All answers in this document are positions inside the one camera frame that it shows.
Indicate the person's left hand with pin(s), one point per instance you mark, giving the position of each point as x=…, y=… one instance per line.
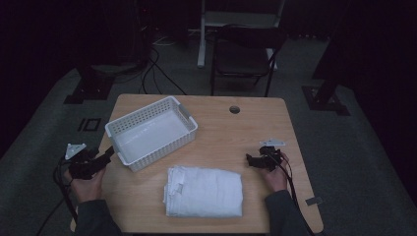
x=88, y=189

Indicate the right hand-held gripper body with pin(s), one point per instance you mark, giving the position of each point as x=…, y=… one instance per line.
x=271, y=156

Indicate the black folding chair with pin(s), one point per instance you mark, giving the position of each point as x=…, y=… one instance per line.
x=244, y=49

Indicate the white cloth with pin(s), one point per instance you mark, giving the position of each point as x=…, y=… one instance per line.
x=205, y=191

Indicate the white plastic basket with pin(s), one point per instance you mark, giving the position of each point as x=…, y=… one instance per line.
x=149, y=139

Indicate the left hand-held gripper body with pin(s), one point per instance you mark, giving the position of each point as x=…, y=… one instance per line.
x=82, y=165

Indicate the grey tape piece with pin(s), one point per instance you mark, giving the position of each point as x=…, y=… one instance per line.
x=313, y=201

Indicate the person's right hand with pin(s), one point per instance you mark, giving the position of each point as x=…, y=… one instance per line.
x=277, y=178

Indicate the black metal stand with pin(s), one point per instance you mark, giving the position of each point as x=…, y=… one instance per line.
x=90, y=87
x=326, y=98

